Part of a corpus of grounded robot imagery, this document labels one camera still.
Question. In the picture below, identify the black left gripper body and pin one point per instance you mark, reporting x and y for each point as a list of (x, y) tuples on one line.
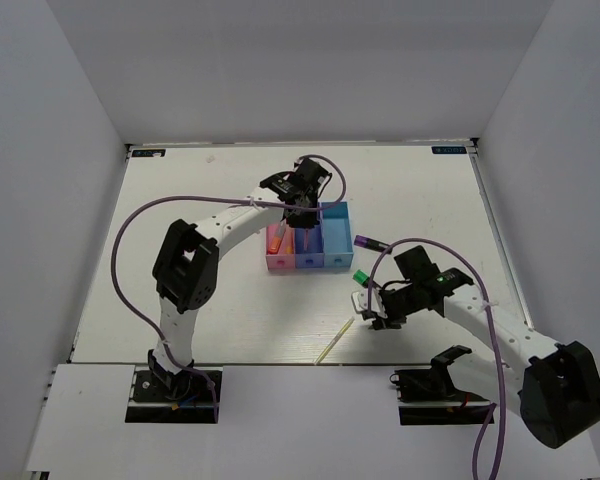
[(307, 219)]

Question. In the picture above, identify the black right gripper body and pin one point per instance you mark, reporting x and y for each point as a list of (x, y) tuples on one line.
[(398, 304)]

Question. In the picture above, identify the orange clear-cap highlighter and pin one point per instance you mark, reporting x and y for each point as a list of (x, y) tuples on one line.
[(287, 244)]

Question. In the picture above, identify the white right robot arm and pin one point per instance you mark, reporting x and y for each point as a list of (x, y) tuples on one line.
[(553, 387)]

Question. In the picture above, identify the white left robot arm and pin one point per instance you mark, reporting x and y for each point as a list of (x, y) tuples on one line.
[(186, 268)]

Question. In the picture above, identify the green cap black highlighter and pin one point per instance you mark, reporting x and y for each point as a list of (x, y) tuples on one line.
[(364, 280)]

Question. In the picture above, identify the purple-blue plastic bin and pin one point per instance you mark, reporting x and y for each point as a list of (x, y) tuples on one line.
[(314, 259)]

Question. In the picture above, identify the purple cap black highlighter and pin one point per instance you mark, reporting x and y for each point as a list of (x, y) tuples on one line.
[(372, 244)]

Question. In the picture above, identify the light blue plastic bin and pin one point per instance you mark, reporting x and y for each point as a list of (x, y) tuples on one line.
[(337, 238)]

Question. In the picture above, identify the pink plastic bin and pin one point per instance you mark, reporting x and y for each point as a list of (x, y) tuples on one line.
[(279, 261)]

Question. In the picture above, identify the right corner label sticker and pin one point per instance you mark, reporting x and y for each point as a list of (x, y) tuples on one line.
[(449, 150)]

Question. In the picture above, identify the corner label sticker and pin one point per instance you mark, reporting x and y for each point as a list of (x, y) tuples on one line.
[(148, 153), (449, 150)]

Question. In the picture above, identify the left corner label sticker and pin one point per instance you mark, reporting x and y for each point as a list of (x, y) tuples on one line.
[(148, 153)]

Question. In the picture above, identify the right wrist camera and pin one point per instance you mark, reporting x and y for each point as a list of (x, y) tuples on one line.
[(368, 307)]

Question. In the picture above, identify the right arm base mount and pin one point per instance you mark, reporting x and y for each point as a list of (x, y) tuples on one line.
[(422, 402)]

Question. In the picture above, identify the metal table edge rail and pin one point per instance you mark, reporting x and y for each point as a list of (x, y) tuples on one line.
[(501, 244)]

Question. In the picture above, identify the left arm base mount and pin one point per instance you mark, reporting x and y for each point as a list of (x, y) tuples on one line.
[(151, 402)]

